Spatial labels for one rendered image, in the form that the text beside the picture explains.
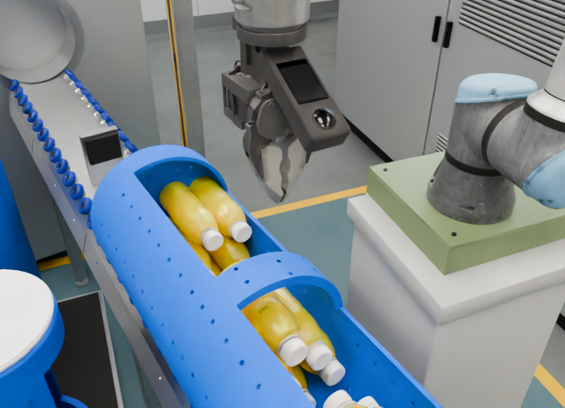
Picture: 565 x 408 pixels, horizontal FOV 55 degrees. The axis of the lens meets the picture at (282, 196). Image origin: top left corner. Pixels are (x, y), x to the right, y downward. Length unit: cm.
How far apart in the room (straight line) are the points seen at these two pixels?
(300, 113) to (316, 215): 245
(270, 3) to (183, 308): 47
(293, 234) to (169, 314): 202
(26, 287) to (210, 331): 49
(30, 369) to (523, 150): 87
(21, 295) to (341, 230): 199
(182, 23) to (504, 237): 110
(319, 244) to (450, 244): 189
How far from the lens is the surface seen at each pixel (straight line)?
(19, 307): 113
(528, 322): 113
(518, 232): 101
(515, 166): 84
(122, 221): 102
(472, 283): 96
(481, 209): 97
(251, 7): 54
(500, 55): 249
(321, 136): 51
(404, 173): 108
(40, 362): 109
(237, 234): 107
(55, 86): 231
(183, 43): 170
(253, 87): 58
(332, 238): 282
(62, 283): 276
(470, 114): 91
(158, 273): 89
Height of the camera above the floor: 178
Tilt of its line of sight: 35 degrees down
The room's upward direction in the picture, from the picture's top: straight up
